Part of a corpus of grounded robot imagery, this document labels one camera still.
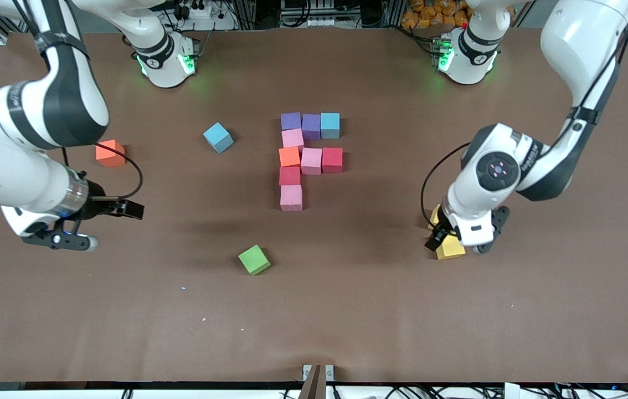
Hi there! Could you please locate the pink foam cube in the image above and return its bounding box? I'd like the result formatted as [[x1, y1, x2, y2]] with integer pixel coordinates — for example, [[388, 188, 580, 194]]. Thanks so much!
[[301, 147, 324, 176], [280, 185, 303, 212], [281, 129, 305, 150]]

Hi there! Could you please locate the blue foam cube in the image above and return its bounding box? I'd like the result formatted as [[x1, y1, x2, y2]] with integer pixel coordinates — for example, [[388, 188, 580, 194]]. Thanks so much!
[[203, 122, 234, 154], [321, 112, 341, 140]]

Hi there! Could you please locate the brown paper table cover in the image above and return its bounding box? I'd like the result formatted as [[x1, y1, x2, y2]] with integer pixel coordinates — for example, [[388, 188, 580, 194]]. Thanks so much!
[[0, 25, 628, 384]]

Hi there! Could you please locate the green foam cube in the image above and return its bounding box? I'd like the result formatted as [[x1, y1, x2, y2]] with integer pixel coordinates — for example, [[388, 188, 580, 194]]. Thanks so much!
[[238, 244, 271, 276]]

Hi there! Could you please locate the white power strip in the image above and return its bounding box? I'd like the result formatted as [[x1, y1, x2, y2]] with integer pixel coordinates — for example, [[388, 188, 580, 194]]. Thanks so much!
[[173, 0, 237, 32], [280, 0, 360, 28]]

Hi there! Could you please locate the orange fruit pile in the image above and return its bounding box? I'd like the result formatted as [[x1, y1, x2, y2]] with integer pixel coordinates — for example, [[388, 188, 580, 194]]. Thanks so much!
[[401, 0, 472, 29]]

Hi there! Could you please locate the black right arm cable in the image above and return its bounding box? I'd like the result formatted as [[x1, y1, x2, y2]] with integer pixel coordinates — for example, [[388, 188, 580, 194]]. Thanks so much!
[[62, 143, 145, 201]]

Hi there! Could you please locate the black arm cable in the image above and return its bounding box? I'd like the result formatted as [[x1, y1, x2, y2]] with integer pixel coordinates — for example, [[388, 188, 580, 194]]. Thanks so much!
[[420, 142, 473, 234], [62, 143, 145, 201]]

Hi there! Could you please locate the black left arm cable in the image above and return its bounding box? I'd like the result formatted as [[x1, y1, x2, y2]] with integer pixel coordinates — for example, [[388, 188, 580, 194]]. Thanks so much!
[[420, 142, 473, 234]]

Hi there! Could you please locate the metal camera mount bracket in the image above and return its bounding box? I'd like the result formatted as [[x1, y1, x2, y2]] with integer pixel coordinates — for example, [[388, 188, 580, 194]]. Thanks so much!
[[298, 364, 335, 399]]

